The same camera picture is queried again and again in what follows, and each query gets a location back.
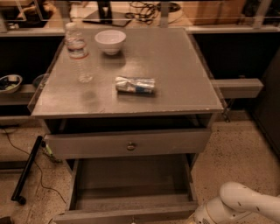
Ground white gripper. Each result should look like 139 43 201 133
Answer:
192 196 251 224

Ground grey drawer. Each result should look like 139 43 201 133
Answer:
53 155 198 224
45 128 211 159

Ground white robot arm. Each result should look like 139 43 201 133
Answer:
190 182 280 224

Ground grey top drawer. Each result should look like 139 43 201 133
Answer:
45 128 211 159

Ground grey wooden drawer cabinet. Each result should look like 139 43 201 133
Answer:
30 26 225 173

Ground crushed silver blue can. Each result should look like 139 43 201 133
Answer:
115 76 156 94

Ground black bar with wheel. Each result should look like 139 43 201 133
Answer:
11 136 43 205

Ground cardboard box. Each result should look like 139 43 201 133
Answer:
182 0 246 25

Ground white ceramic bowl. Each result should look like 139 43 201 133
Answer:
94 30 126 55

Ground dark round dish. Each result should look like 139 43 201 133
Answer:
32 73 49 88

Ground clear plastic water bottle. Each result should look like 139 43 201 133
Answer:
64 22 95 84

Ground black monitor stand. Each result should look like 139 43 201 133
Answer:
82 1 131 27

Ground white bowl with items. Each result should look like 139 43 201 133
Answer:
0 74 23 94

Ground coiled black cables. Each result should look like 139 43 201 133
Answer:
125 0 161 26

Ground black floor cable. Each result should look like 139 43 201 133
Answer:
0 125 68 224

